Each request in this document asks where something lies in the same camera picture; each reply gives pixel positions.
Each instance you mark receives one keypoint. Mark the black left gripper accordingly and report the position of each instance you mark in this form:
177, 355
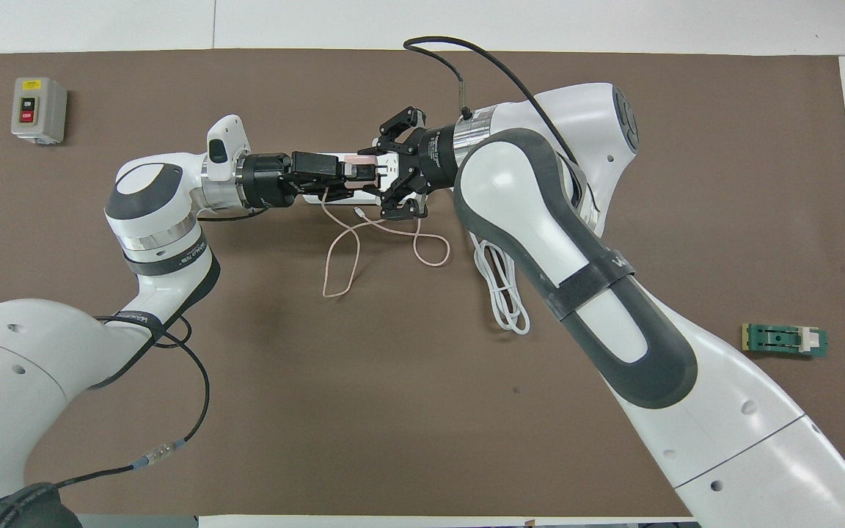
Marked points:
268, 182

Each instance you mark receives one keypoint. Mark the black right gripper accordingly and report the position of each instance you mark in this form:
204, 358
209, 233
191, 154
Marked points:
441, 158

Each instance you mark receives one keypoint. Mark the pink charger block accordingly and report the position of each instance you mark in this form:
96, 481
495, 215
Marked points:
356, 158

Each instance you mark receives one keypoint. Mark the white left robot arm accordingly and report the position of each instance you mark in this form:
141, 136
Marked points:
151, 198

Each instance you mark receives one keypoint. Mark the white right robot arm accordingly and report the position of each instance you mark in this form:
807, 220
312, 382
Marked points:
525, 191

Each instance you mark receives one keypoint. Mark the white power strip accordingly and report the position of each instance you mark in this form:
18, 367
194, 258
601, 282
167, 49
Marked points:
392, 167

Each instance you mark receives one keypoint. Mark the brown table mat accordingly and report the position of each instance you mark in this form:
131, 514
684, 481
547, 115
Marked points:
393, 403

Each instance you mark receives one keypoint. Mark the grey on-off switch box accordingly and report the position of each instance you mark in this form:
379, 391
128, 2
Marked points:
37, 110

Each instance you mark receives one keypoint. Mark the green knife switch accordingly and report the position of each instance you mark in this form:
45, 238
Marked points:
782, 339

